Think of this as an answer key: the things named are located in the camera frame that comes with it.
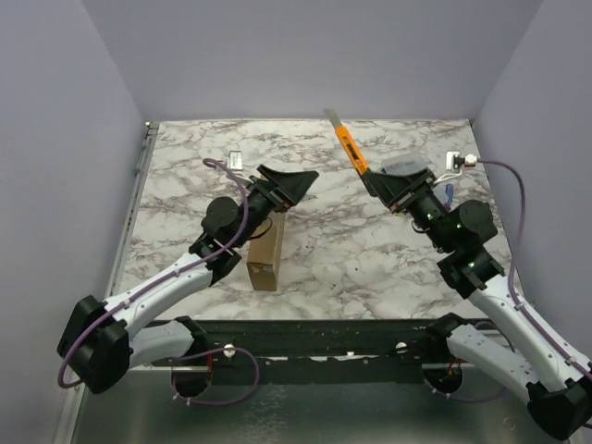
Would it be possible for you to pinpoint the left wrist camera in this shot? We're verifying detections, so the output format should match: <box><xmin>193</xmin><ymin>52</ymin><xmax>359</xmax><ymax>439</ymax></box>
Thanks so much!
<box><xmin>227</xmin><ymin>151</ymin><xmax>243</xmax><ymax>171</ymax></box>

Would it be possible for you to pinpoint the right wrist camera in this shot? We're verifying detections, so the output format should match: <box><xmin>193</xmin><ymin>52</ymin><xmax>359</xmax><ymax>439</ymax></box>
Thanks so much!
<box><xmin>435</xmin><ymin>151</ymin><xmax>478</xmax><ymax>184</ymax></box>

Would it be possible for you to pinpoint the blue red screwdriver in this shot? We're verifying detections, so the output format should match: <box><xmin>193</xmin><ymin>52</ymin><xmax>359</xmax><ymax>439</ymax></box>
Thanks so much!
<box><xmin>444</xmin><ymin>183</ymin><xmax>454</xmax><ymax>209</ymax></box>

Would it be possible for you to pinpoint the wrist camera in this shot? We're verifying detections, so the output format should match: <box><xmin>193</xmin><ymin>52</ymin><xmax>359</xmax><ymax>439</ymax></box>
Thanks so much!
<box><xmin>227</xmin><ymin>151</ymin><xmax>243</xmax><ymax>171</ymax></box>
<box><xmin>435</xmin><ymin>151</ymin><xmax>478</xmax><ymax>184</ymax></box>

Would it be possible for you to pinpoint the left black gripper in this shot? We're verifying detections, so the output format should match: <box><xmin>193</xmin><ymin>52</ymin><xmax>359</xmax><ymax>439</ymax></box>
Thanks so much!
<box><xmin>235</xmin><ymin>166</ymin><xmax>320</xmax><ymax>249</ymax></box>

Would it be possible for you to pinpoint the clear plastic parts box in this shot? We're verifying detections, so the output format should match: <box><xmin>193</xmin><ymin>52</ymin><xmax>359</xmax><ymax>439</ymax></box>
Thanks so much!
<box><xmin>380</xmin><ymin>153</ymin><xmax>427</xmax><ymax>176</ymax></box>

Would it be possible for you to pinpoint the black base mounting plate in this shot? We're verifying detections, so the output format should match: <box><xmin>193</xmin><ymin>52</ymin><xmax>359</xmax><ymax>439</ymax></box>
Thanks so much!
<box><xmin>152</xmin><ymin>318</ymin><xmax>463</xmax><ymax>385</ymax></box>

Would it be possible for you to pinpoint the orange utility knife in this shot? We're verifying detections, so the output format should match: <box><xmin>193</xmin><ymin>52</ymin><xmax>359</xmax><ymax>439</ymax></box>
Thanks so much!
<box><xmin>324</xmin><ymin>108</ymin><xmax>369</xmax><ymax>177</ymax></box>

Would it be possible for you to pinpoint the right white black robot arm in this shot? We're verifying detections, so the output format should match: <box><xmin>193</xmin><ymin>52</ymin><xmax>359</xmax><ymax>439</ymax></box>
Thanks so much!
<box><xmin>361</xmin><ymin>168</ymin><xmax>591</xmax><ymax>440</ymax></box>

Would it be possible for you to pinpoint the brown cardboard express box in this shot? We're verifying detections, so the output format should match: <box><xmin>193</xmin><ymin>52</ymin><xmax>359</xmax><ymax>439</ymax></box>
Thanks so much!
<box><xmin>247</xmin><ymin>212</ymin><xmax>286</xmax><ymax>291</ymax></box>

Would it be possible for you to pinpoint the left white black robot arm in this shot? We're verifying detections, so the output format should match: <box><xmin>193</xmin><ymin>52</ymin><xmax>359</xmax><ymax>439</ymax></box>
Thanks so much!
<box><xmin>56</xmin><ymin>158</ymin><xmax>318</xmax><ymax>394</ymax></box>

